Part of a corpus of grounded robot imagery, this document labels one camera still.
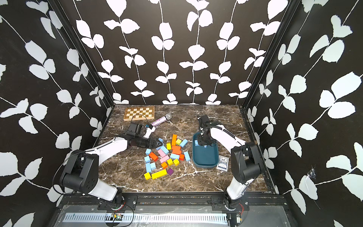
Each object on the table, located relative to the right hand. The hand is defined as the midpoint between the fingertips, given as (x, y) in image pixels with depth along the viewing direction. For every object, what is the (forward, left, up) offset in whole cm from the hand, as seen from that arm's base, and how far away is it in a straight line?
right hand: (201, 140), depth 91 cm
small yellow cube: (-22, +33, -6) cm, 40 cm away
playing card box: (-12, -14, -7) cm, 20 cm away
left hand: (-3, +27, +2) cm, 27 cm away
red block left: (-9, +31, -6) cm, 33 cm away
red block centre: (-1, +17, -7) cm, 18 cm away
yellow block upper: (-2, +22, -7) cm, 23 cm away
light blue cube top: (0, +3, -5) cm, 6 cm away
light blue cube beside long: (-16, +30, -5) cm, 35 cm away
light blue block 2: (-16, +33, -7) cm, 38 cm away
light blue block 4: (-9, +17, -6) cm, 21 cm away
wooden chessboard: (+30, +41, -5) cm, 51 cm away
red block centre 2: (-4, +17, -7) cm, 18 cm away
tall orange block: (+5, +19, -6) cm, 20 cm away
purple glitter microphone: (+22, +25, -3) cm, 33 cm away
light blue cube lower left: (-12, +35, -5) cm, 37 cm away
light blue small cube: (-6, +35, -4) cm, 36 cm away
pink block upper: (-6, +27, -7) cm, 28 cm away
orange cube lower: (-15, +23, -6) cm, 28 cm away
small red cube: (-9, +13, -7) cm, 17 cm away
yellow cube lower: (-13, +16, -5) cm, 21 cm away
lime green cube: (+2, +15, -5) cm, 16 cm away
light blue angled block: (-4, +24, -6) cm, 26 cm away
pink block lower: (-10, +24, -7) cm, 27 cm away
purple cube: (-19, +19, -6) cm, 28 cm away
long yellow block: (-20, +26, -7) cm, 34 cm away
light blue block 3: (-9, +9, -6) cm, 14 cm away
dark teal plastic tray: (-9, -3, -7) cm, 12 cm away
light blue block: (+1, +12, -7) cm, 14 cm away
